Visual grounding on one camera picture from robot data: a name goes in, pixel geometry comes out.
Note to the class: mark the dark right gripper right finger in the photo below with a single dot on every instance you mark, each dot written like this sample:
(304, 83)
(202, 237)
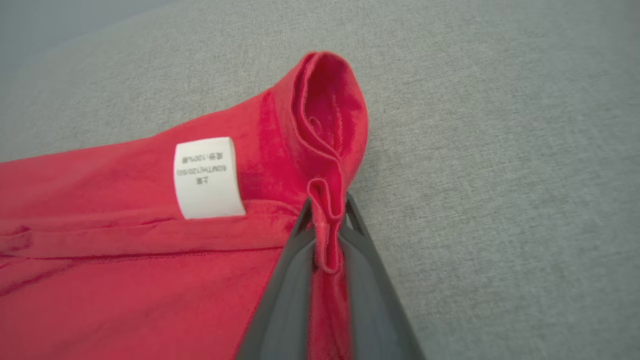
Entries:
(375, 310)

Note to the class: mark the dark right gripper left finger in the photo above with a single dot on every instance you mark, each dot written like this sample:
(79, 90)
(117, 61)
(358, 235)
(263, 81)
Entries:
(285, 310)

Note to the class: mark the red Bulls jersey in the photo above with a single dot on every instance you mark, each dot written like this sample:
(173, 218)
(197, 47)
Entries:
(125, 275)

